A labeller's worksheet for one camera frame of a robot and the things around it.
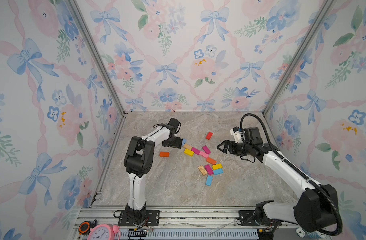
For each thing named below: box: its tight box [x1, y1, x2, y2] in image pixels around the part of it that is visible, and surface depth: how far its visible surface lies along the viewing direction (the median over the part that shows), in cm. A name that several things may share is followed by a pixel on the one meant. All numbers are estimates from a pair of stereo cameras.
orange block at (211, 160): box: [206, 156, 217, 165], surface depth 97 cm
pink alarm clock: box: [87, 223, 121, 240], surface depth 70 cm
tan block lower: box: [198, 165, 208, 176], surface depth 92 cm
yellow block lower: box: [212, 163, 223, 170], surface depth 94 cm
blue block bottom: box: [205, 175, 214, 187], surface depth 88 cm
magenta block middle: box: [190, 147, 201, 155], surface depth 100 cm
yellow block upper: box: [183, 148, 194, 157], surface depth 99 cm
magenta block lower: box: [204, 164, 214, 176], surface depth 92 cm
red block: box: [205, 131, 213, 140], surface depth 108 cm
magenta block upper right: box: [202, 145, 211, 155], surface depth 100 cm
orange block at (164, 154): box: [159, 151, 170, 157], surface depth 100 cm
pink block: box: [199, 150, 209, 159], surface depth 99 cm
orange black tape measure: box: [78, 219, 98, 235], surface depth 70 cm
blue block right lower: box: [213, 168, 224, 176], surface depth 91 cm
